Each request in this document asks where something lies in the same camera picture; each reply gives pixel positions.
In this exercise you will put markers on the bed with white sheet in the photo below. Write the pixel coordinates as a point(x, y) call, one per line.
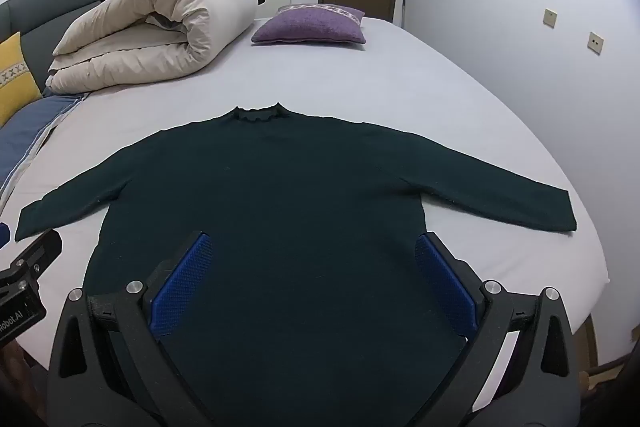
point(400, 72)

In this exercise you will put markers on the grey upholstered headboard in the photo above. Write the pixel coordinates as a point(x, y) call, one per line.
point(40, 7)

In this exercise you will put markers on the blue pillow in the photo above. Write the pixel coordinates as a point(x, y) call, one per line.
point(25, 132)

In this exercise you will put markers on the rolled beige duvet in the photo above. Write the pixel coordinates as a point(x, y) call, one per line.
point(150, 37)

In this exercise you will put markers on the purple pillow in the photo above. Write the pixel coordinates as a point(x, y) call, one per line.
point(310, 27)

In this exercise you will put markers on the dark green sweater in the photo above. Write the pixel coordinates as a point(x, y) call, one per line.
point(300, 207)

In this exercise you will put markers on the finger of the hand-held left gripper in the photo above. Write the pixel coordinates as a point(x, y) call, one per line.
point(42, 252)

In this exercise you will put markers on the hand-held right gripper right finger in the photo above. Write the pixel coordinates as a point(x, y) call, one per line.
point(445, 282)

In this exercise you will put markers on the yellow patterned pillow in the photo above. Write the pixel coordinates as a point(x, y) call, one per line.
point(15, 77)

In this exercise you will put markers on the beige wall switch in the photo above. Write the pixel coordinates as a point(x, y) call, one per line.
point(550, 17)

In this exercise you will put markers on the beige wall socket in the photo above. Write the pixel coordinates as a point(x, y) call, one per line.
point(595, 43)

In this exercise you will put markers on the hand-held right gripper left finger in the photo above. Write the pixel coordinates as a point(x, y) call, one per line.
point(180, 282)

